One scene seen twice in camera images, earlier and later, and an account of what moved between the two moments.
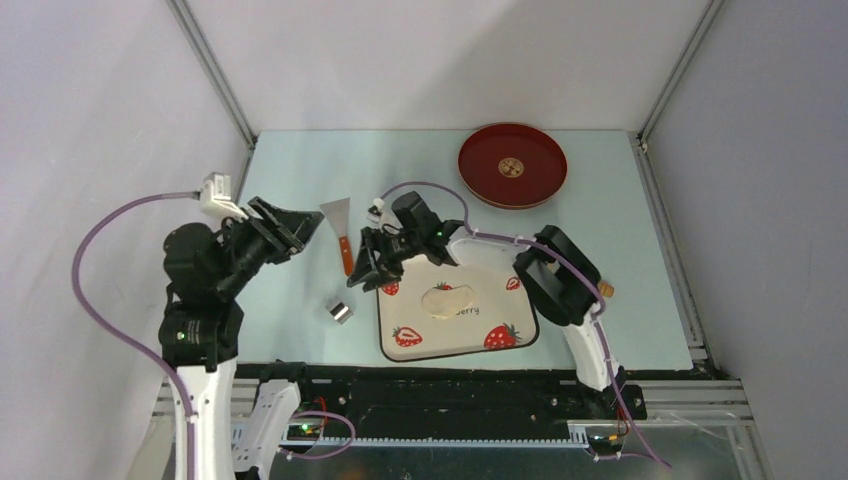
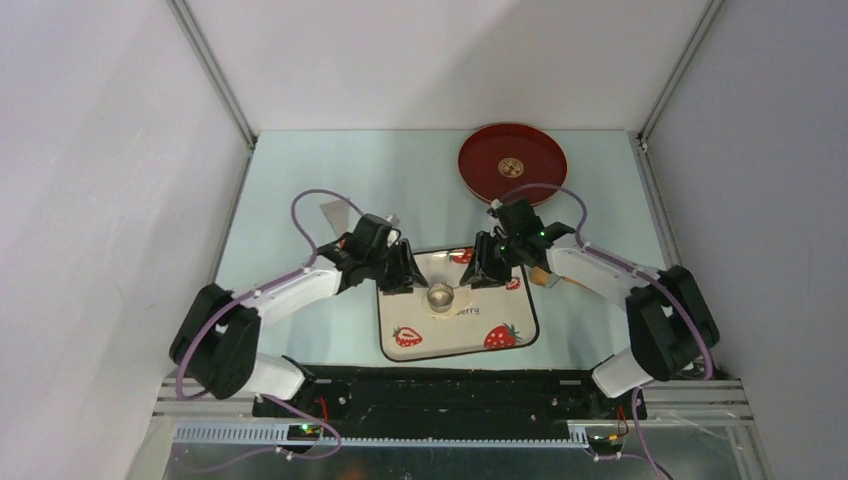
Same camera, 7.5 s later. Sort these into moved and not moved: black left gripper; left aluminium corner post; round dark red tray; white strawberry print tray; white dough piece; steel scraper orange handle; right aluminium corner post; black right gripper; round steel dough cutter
Moved: black right gripper; round steel dough cutter; black left gripper
Not moved: left aluminium corner post; round dark red tray; white dough piece; steel scraper orange handle; white strawberry print tray; right aluminium corner post
